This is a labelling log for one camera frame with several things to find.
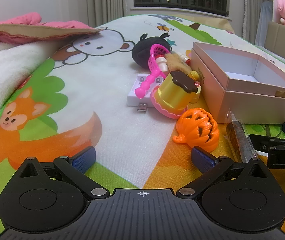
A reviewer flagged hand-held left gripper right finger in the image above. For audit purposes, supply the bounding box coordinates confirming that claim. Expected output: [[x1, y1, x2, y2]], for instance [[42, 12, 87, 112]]
[[176, 147, 273, 200]]

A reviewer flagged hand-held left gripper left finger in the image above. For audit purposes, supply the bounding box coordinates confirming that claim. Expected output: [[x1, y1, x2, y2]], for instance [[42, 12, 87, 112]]
[[15, 146, 110, 200]]

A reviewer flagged brown snack stick packet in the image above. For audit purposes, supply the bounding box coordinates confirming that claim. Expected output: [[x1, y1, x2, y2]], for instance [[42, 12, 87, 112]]
[[224, 109, 259, 163]]

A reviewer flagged orange plastic pumpkin toy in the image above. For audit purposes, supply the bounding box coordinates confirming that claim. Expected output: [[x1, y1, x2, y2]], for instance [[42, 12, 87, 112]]
[[173, 107, 220, 152]]

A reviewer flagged pink cardboard box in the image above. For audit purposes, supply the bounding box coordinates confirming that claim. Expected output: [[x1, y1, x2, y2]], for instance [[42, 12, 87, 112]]
[[191, 42, 285, 124]]

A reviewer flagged small yellow plastic toy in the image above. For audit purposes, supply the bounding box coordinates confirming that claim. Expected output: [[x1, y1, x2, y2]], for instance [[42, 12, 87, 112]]
[[187, 70, 203, 103]]

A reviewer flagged yellow pudding toy cup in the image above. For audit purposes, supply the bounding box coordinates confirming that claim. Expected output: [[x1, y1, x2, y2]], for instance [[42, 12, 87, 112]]
[[150, 71, 198, 119]]

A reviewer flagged white battery charger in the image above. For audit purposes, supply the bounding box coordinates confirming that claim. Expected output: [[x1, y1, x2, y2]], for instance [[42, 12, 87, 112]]
[[127, 74, 168, 114]]

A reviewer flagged brown plush toy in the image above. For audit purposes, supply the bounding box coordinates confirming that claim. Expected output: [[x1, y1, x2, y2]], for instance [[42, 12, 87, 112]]
[[164, 51, 193, 74]]

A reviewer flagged small white toy bottle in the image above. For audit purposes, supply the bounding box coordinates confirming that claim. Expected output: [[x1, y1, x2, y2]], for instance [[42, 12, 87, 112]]
[[179, 52, 192, 64], [157, 56, 169, 74]]

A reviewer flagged pink plastic toy net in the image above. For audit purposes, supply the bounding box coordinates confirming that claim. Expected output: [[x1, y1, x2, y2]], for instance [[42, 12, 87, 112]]
[[135, 44, 171, 99]]

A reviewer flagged black plush toy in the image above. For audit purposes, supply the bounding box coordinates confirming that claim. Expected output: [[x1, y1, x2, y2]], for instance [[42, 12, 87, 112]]
[[132, 33, 171, 68]]

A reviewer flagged cartoon animal printed play mat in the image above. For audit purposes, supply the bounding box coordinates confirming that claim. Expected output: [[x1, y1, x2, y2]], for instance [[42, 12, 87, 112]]
[[0, 14, 285, 233]]

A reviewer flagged pale blue cloth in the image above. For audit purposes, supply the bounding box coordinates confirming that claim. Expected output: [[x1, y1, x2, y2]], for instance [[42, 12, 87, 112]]
[[256, 1, 274, 48]]

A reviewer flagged white fleece blanket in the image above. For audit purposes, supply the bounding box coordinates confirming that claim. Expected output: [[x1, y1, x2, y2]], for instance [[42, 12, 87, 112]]
[[0, 40, 65, 128]]

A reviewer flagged pink padded jacket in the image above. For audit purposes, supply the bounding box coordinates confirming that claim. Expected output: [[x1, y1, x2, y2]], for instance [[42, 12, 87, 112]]
[[0, 12, 101, 48]]

